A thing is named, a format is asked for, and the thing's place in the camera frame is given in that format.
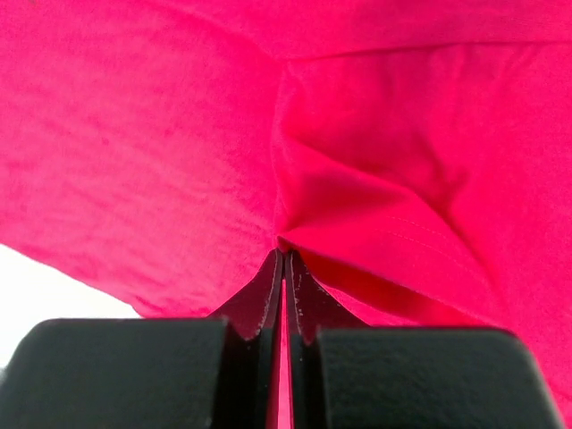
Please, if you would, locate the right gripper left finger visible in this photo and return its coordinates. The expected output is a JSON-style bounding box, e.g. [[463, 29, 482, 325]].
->
[[1, 250, 283, 428]]

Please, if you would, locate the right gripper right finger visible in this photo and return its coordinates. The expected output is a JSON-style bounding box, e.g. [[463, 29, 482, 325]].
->
[[284, 251, 564, 428]]

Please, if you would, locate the pink t shirt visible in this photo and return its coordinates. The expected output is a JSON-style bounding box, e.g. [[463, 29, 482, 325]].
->
[[1, 1, 571, 422]]

